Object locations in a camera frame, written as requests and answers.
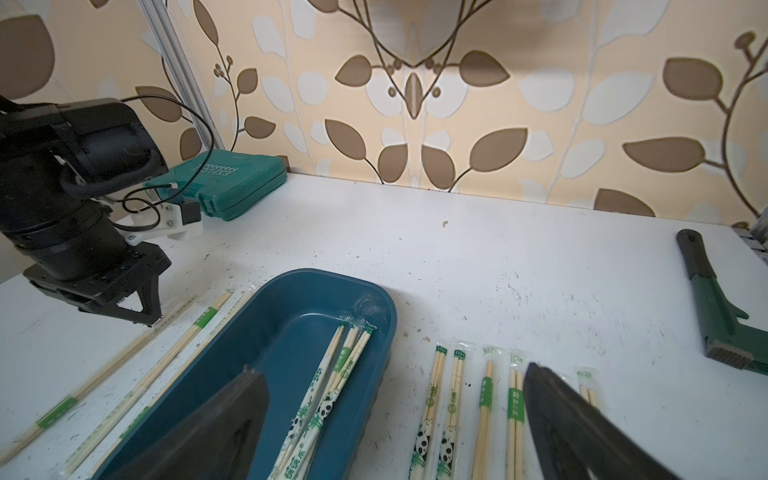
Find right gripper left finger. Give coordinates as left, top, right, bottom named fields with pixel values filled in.
left=110, top=367, right=270, bottom=479

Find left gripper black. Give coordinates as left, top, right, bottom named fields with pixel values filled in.
left=23, top=242, right=171, bottom=326

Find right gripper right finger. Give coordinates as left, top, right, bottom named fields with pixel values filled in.
left=523, top=362, right=677, bottom=479

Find chopsticks pair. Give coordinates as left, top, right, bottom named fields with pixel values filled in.
left=470, top=345, right=501, bottom=480
left=1, top=294, right=199, bottom=465
left=408, top=341, right=473, bottom=479
left=505, top=350, right=526, bottom=480
left=576, top=367, right=601, bottom=410
left=86, top=285, right=257, bottom=479
left=60, top=289, right=233, bottom=477

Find teal plastic storage box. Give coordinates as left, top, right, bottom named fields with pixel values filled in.
left=91, top=269, right=397, bottom=479

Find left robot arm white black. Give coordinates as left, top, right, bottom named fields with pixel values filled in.
left=1, top=98, right=171, bottom=326

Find wrapped chopsticks in box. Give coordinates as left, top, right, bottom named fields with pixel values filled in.
left=268, top=320, right=377, bottom=479

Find green plastic tool case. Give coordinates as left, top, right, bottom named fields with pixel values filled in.
left=146, top=150, right=287, bottom=221

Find green black hand tool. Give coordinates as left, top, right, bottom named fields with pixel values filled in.
left=676, top=229, right=767, bottom=375

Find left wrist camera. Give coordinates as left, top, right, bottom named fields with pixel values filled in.
left=115, top=200, right=203, bottom=246

